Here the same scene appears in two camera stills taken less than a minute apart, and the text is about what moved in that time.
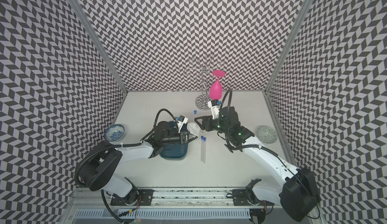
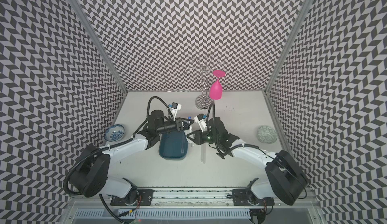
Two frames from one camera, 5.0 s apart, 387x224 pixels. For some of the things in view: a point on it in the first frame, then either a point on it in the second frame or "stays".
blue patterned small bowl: [114, 132] stays
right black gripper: [206, 120] -> [197, 139]
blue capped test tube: [204, 150] stays
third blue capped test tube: [201, 149] stays
